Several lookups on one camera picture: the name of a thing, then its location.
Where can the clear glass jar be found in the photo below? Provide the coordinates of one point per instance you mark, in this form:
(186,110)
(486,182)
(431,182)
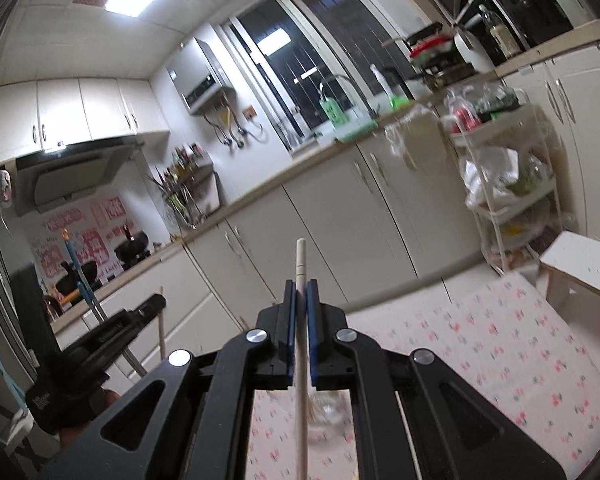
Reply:
(328,413)

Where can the stacked pans and lids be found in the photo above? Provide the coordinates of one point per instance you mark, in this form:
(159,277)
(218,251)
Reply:
(435,58)

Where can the white rolling storage cart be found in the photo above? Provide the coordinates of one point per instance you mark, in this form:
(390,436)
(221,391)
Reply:
(502,144)

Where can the white water heater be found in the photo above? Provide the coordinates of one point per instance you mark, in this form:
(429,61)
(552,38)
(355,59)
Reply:
(199,77)

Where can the cherry pattern tablecloth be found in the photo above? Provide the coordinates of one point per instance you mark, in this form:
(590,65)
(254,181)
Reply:
(502,337)

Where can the range hood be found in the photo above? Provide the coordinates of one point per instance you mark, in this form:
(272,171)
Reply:
(46,180)

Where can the left human hand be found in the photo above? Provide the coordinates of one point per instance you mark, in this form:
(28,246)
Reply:
(100,401)

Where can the green dish soap bottle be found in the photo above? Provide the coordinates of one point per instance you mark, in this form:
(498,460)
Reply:
(330,106)

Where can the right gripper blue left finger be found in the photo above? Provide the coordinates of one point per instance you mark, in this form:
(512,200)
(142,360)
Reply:
(275,355)

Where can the white wooden stool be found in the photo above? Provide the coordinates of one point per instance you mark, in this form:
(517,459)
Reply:
(572,267)

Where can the black wok on stove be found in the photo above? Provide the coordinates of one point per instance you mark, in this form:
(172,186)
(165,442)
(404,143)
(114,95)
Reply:
(133,248)

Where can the wooden chopstick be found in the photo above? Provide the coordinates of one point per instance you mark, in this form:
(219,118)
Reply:
(301,363)

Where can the hanging beige waste bin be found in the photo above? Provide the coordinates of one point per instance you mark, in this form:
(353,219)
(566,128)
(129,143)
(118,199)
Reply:
(417,138)

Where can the white electric kettle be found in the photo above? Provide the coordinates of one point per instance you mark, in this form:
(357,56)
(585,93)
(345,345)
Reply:
(472,51)

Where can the white spray bottle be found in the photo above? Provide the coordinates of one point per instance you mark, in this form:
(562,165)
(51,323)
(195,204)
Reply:
(396,102)

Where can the utensil drying rack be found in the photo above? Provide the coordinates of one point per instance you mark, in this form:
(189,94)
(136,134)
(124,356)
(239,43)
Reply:
(189,188)

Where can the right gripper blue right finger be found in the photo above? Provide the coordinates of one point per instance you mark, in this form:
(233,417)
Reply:
(330,368)

